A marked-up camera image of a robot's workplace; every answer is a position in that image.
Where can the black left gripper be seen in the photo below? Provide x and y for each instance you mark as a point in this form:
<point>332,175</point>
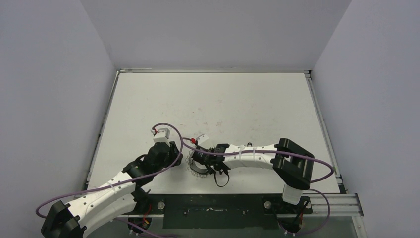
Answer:
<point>173,152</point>

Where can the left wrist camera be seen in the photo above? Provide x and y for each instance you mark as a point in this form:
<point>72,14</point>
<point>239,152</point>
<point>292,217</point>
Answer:
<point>161,136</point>

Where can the aluminium frame rail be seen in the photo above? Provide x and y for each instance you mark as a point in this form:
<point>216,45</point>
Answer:
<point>330,204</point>

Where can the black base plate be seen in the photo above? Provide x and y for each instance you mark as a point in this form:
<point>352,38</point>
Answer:
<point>222,211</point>

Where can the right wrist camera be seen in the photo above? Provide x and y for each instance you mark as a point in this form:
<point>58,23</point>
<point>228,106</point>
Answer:
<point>200,138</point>

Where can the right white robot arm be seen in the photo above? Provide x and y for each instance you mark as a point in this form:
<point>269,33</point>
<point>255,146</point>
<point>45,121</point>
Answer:
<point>290,161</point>

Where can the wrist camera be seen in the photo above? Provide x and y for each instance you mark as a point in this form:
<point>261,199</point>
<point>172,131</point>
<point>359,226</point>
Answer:
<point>161,136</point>
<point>200,138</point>

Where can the metal disc with keyrings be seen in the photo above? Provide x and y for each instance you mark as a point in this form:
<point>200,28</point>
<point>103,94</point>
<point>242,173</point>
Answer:
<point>193,168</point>

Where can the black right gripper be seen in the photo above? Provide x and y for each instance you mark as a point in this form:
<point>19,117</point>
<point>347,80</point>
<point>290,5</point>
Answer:
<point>196,157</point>

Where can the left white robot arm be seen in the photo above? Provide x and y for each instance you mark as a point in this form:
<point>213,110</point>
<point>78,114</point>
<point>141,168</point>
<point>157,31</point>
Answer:
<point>121,194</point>

